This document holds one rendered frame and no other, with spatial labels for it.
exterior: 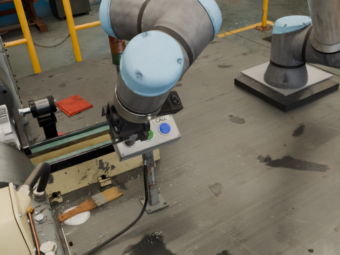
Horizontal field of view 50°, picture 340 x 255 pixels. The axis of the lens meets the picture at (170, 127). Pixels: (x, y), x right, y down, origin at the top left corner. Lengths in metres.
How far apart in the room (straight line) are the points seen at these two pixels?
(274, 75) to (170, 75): 1.14
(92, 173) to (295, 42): 0.94
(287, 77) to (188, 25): 1.07
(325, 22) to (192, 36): 0.82
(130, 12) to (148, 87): 0.19
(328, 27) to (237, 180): 0.60
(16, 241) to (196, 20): 0.41
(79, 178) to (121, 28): 0.64
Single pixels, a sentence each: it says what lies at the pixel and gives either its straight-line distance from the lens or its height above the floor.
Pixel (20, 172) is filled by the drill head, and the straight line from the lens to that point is 0.84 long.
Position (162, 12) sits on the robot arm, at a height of 1.42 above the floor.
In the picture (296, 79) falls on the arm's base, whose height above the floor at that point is 0.88.
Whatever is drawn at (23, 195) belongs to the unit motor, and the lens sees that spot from 0.50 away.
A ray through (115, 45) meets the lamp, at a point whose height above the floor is 1.11.
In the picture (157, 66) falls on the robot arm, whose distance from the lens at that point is 0.54.
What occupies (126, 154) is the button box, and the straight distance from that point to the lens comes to 0.92.
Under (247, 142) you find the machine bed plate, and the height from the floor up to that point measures 0.80.
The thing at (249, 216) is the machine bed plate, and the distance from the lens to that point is 1.09.
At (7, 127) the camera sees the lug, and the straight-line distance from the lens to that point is 1.07.
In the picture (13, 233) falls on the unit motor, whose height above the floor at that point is 1.29.
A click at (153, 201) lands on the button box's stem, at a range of 1.11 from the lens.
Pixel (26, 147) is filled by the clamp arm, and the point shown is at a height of 1.03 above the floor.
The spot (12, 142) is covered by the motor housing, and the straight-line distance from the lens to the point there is 1.09.
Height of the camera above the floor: 1.60
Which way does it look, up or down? 34 degrees down
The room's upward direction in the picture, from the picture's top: 5 degrees counter-clockwise
